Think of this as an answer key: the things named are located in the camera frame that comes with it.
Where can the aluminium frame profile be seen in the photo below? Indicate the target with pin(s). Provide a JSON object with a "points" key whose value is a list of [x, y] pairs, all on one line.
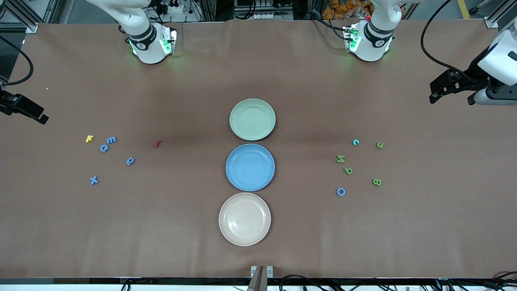
{"points": [[32, 27], [492, 22]]}

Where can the blue letter C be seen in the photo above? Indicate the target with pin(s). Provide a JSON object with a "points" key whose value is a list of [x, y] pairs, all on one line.
{"points": [[101, 148]]}

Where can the blue plate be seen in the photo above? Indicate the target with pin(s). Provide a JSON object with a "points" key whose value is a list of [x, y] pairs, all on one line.
{"points": [[250, 167]]}

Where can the green letter N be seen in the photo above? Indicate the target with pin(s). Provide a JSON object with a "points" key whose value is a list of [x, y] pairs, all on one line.
{"points": [[341, 159]]}

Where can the green letter B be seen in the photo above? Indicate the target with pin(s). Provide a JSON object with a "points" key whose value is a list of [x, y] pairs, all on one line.
{"points": [[376, 182]]}

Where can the green letter P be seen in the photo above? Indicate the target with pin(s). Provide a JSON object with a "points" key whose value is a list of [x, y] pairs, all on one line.
{"points": [[348, 170]]}

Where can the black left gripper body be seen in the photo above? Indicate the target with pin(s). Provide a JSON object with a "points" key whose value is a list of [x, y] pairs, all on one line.
{"points": [[475, 76]]}

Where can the white power strip with plugs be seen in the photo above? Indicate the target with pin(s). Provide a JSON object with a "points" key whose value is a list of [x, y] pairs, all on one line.
{"points": [[175, 6]]}

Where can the blue letter E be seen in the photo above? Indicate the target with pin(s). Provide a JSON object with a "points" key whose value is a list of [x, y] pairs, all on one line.
{"points": [[112, 140]]}

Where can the light green plate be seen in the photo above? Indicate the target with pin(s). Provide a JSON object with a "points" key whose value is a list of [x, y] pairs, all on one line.
{"points": [[252, 119]]}

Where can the blue letter P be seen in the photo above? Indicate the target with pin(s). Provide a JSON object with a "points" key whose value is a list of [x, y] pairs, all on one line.
{"points": [[130, 161]]}

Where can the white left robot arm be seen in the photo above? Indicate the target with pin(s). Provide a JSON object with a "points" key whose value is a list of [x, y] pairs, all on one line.
{"points": [[369, 50]]}

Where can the blue letter O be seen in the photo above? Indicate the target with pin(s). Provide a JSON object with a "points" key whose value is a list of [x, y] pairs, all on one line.
{"points": [[337, 191]]}

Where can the orange snack bag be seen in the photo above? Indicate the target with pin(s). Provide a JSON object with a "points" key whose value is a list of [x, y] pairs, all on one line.
{"points": [[339, 10]]}

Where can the dark electronics rack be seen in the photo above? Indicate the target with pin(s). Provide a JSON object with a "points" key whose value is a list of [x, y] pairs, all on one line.
{"points": [[242, 10]]}

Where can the beige plate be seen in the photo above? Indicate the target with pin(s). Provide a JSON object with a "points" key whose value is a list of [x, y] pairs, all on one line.
{"points": [[244, 219]]}

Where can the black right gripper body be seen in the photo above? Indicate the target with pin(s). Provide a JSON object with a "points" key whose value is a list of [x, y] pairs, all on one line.
{"points": [[9, 100]]}

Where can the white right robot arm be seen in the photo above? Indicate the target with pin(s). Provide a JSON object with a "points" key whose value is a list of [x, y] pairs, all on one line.
{"points": [[147, 52]]}

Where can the yellow letter K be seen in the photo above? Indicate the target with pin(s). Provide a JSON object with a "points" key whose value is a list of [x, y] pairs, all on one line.
{"points": [[89, 138]]}

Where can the blue letter X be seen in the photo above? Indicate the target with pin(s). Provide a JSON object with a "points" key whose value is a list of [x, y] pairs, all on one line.
{"points": [[93, 180]]}

